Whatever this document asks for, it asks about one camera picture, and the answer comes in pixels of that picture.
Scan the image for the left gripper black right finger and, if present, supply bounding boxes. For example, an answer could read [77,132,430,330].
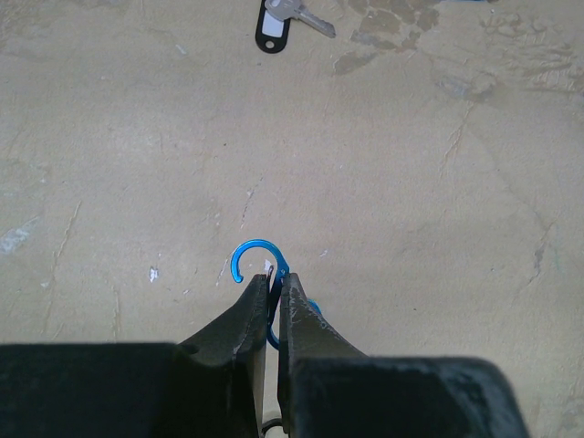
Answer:
[277,274,529,437]

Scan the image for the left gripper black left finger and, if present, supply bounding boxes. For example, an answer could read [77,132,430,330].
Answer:
[1,275,267,437]

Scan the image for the teal S carabiner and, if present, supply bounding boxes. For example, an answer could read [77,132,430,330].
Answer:
[229,237,324,352]

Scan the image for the silver key with black tag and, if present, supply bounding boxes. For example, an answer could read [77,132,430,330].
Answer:
[255,0,336,54]

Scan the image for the black S carabiner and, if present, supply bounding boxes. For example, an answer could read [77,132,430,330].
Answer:
[261,418,282,438]

